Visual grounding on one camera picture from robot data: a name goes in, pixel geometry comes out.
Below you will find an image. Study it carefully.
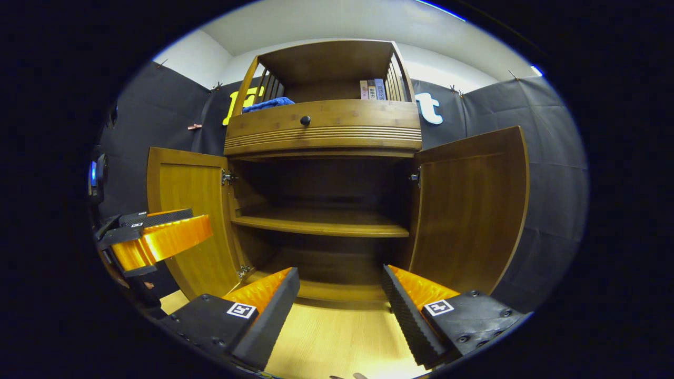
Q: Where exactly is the wooden cabinet door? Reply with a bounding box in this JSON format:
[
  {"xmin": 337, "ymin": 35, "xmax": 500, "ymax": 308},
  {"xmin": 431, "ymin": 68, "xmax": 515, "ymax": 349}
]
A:
[
  {"xmin": 408, "ymin": 125, "xmax": 530, "ymax": 296},
  {"xmin": 146, "ymin": 146, "xmax": 248, "ymax": 301}
]

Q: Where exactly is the wooden cabinet drawer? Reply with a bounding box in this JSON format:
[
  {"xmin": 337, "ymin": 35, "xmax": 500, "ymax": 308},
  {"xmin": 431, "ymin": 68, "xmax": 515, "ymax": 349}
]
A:
[{"xmin": 224, "ymin": 99, "xmax": 423, "ymax": 151}]

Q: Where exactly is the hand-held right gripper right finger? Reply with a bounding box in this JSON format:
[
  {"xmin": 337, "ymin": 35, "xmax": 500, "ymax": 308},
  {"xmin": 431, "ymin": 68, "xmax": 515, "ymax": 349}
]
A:
[{"xmin": 382, "ymin": 264, "xmax": 527, "ymax": 369}]

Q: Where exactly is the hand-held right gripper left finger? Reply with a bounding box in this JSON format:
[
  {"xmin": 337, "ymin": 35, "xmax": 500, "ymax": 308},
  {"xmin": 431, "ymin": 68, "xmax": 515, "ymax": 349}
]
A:
[{"xmin": 161, "ymin": 267, "xmax": 301, "ymax": 372}]

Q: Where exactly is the wooden double-door shoe cabinet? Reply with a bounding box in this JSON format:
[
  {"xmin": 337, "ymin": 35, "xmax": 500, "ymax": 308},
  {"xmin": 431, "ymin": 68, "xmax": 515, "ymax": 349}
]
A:
[{"xmin": 224, "ymin": 39, "xmax": 423, "ymax": 306}]

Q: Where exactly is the wooden inner shelf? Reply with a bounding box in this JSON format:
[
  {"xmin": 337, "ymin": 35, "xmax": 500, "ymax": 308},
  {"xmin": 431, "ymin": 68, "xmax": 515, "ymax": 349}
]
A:
[{"xmin": 231, "ymin": 206, "xmax": 410, "ymax": 238}]

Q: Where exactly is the blue folded towel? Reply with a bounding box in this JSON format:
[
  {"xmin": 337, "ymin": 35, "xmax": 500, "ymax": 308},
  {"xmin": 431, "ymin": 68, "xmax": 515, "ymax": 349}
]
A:
[{"xmin": 242, "ymin": 97, "xmax": 295, "ymax": 114}]

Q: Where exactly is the black backdrop cloth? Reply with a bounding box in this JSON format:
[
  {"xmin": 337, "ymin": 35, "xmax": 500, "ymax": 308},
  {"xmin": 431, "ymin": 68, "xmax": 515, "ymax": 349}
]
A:
[{"xmin": 97, "ymin": 61, "xmax": 589, "ymax": 314}]

